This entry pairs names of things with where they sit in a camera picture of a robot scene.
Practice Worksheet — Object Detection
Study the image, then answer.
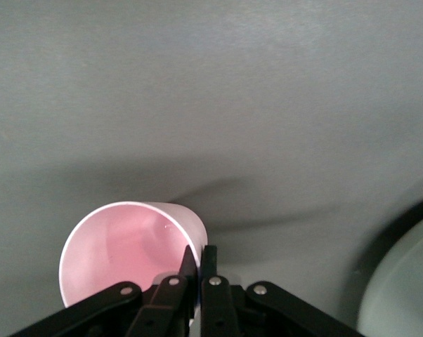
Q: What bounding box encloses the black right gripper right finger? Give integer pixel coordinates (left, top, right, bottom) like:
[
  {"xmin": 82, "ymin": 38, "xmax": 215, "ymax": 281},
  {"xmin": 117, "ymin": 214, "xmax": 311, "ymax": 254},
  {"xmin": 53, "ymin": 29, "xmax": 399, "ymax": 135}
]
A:
[{"xmin": 200, "ymin": 244, "xmax": 367, "ymax": 337}]

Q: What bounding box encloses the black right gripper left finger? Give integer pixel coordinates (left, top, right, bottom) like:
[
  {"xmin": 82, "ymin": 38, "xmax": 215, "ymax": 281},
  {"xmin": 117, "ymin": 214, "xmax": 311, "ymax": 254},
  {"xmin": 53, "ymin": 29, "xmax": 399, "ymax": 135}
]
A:
[{"xmin": 11, "ymin": 245, "xmax": 198, "ymax": 337}]

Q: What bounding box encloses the pink plastic cup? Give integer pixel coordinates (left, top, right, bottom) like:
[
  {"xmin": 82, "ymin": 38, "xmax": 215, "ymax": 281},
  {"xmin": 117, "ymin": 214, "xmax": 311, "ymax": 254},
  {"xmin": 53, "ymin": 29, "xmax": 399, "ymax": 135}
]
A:
[{"xmin": 58, "ymin": 201, "xmax": 209, "ymax": 313}]

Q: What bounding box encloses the pale green cooking pot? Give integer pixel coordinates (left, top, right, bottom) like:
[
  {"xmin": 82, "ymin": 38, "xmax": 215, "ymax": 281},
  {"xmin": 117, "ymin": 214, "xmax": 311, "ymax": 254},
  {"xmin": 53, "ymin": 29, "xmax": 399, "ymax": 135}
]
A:
[{"xmin": 358, "ymin": 206, "xmax": 423, "ymax": 337}]

